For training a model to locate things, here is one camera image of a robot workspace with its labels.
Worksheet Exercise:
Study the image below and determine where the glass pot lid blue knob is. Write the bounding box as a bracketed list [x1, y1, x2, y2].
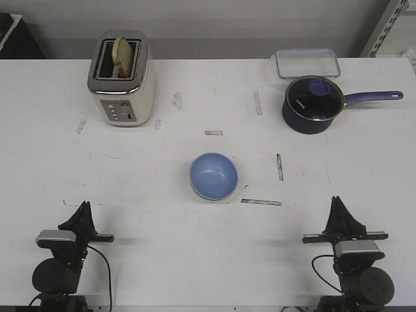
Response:
[285, 75, 345, 122]

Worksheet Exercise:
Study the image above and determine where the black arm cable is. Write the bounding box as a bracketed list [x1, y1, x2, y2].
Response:
[311, 255, 342, 295]
[28, 246, 113, 309]

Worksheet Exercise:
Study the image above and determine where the cream two-slot toaster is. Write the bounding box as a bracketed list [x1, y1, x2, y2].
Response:
[87, 30, 156, 127]

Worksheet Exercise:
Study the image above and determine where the white slotted shelf rail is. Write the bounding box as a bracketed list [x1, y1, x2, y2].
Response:
[359, 1, 415, 58]

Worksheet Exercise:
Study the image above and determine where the green bowl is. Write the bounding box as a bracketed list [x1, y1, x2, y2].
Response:
[190, 183, 237, 201]

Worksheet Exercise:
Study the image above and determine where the toast slice in toaster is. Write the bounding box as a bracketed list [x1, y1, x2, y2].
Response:
[112, 37, 134, 79]

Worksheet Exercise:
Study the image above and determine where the blue bowl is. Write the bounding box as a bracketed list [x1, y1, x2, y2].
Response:
[189, 152, 239, 185]

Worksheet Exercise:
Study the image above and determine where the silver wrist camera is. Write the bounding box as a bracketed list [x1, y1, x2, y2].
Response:
[36, 229, 76, 250]
[333, 240, 385, 261]

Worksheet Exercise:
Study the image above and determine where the dark blue saucepan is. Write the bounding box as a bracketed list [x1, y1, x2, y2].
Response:
[282, 86, 404, 135]

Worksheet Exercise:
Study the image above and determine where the clear plastic container blue rim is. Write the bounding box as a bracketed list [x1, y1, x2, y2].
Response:
[272, 48, 341, 79]

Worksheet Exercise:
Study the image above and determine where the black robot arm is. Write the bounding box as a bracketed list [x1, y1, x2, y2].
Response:
[302, 196, 395, 311]
[32, 201, 114, 311]

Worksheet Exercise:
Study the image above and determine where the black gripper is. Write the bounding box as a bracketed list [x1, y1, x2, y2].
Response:
[302, 196, 388, 244]
[58, 201, 114, 249]

